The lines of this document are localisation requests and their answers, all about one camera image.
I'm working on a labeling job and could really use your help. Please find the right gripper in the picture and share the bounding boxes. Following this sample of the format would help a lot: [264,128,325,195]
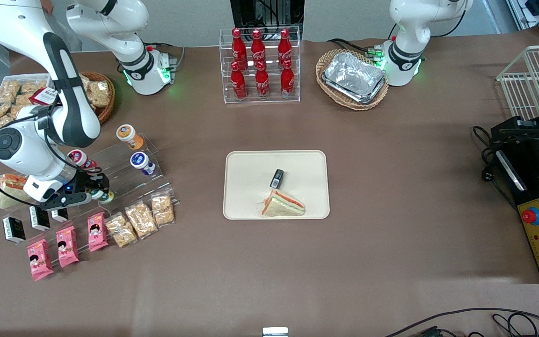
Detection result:
[23,172,110,203]

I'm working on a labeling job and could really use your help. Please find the green lid gum bottle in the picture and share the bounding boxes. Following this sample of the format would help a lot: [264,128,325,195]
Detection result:
[87,188,114,205]

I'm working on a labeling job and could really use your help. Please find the red lid gum bottle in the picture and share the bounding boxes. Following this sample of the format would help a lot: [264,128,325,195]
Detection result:
[66,149,98,172]

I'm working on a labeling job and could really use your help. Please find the blue lid gum bottle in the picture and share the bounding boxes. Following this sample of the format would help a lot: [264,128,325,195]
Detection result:
[130,151,157,176]

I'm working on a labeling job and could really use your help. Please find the orange lid gum bottle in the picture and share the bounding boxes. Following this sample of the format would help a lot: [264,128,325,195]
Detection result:
[116,124,145,151]

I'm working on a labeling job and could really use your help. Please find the cream plastic tray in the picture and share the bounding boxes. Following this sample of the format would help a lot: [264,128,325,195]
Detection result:
[222,150,331,221]

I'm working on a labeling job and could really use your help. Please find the aluminium foil tray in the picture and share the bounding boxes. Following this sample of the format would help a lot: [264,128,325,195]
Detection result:
[322,51,387,101]
[324,82,387,105]

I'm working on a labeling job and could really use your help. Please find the clear acrylic tiered stand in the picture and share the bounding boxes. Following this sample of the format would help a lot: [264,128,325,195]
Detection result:
[0,135,180,263]

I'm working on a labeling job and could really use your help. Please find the pink snack packet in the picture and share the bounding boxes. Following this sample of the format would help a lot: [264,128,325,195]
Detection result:
[87,211,109,253]
[27,238,54,282]
[55,226,80,269]

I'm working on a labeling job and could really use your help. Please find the dark brown wicker basket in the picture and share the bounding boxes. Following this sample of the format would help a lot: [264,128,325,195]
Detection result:
[79,71,116,125]

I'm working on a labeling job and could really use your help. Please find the wrapped triangle sandwich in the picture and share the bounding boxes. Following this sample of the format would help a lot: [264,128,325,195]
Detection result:
[257,189,306,219]
[0,174,36,210]

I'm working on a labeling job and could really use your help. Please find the red cookie box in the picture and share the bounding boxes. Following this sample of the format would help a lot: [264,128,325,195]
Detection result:
[29,87,60,106]

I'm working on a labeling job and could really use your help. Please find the white plastic bin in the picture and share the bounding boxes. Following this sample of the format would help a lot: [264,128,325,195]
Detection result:
[0,73,55,140]

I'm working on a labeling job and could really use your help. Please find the person in grey clothes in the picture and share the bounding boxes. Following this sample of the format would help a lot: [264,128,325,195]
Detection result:
[40,0,93,53]

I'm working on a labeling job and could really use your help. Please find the red cola bottle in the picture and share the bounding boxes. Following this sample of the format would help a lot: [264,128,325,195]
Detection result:
[230,61,248,100]
[255,60,270,98]
[250,29,267,71]
[231,28,248,71]
[277,29,293,69]
[280,59,295,98]

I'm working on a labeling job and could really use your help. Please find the clear acrylic bottle rack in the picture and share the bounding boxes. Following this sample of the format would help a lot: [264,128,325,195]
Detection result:
[219,26,301,104]

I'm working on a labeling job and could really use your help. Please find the light wicker basket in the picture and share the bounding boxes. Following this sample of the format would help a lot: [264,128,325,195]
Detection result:
[315,49,390,111]

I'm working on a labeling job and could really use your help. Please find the black sealing machine yellow panel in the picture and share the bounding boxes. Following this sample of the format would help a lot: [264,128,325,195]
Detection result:
[490,91,539,285]

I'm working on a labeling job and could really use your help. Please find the metal shelving unit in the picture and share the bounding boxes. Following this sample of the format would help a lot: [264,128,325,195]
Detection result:
[505,0,539,34]

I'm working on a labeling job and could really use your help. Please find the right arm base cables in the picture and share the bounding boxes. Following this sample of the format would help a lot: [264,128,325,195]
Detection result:
[147,43,186,73]

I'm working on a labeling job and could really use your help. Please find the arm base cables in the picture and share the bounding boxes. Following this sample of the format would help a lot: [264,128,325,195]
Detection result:
[327,37,385,60]
[147,43,186,73]

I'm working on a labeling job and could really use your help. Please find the black equipment frame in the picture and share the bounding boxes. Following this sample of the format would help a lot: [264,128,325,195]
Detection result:
[235,0,306,29]

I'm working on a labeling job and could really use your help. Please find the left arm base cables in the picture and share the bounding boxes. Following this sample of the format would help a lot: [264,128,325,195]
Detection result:
[327,37,385,60]

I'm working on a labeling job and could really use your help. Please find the black power cable with plug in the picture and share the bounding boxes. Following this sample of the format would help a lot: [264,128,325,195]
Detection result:
[471,125,519,207]

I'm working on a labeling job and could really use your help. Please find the black cables bundle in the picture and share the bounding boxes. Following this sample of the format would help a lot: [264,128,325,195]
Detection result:
[382,307,539,337]

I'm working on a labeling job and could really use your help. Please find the white wire basket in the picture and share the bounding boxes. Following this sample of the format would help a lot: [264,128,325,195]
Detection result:
[496,44,539,123]

